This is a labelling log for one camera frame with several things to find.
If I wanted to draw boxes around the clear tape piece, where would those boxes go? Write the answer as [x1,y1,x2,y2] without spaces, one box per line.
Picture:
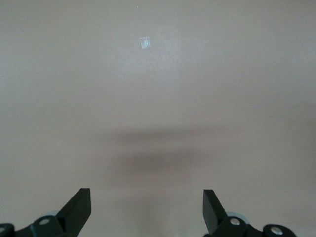
[140,36,152,50]

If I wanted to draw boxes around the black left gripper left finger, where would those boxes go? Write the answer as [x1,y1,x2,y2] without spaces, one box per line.
[0,188,91,237]

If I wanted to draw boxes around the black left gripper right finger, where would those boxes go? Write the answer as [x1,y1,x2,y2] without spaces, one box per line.
[202,189,297,237]

